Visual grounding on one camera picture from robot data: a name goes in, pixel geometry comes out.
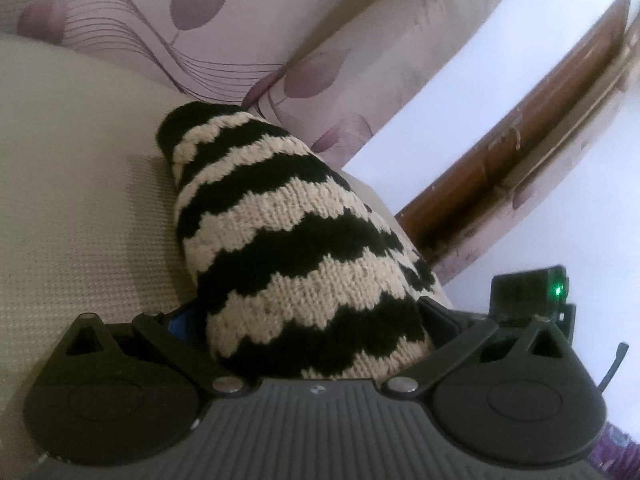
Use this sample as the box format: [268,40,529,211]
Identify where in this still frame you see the black white knitted garment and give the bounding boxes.
[156,102,440,382]

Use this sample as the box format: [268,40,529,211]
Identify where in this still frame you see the purple patterned clothing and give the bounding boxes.
[589,422,640,480]

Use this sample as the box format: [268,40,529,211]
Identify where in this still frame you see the black box green light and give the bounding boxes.
[489,266,576,344]

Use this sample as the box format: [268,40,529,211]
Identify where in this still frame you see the cream woven bed mat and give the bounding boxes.
[1,35,456,479]

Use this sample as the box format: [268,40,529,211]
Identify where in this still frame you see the mauve leaf-print curtain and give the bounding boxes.
[1,0,503,167]

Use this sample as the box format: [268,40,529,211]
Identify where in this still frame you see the brown wooden bed frame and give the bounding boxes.
[396,0,639,283]

